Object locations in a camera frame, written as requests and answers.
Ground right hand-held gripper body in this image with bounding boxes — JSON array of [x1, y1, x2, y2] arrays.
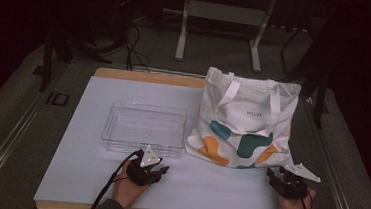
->
[[267, 160, 323, 202]]

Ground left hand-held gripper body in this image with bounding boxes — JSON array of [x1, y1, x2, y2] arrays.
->
[[124, 143, 164, 188]]

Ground clear plastic tray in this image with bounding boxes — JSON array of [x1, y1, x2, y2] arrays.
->
[[99, 98, 188, 160]]

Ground white tote bag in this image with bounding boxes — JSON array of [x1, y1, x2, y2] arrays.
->
[[183, 64, 303, 174]]

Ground person's left hand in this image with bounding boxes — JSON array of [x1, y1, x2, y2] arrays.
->
[[110, 158, 152, 209]]

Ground black metal stand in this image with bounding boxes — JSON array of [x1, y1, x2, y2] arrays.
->
[[38, 29, 115, 97], [273, 25, 336, 130]]

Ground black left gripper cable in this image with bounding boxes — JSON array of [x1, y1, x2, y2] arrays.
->
[[88, 145, 145, 209]]

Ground metal floor rail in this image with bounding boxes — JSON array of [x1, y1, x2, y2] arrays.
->
[[0, 69, 63, 209], [299, 97, 371, 209]]

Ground black floor bracket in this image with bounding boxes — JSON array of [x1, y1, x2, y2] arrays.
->
[[45, 91, 71, 107]]

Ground black floor cables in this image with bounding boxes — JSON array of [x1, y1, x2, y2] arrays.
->
[[121, 23, 155, 74]]

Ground white metal stand frame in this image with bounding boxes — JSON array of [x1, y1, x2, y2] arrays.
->
[[173, 0, 278, 75]]

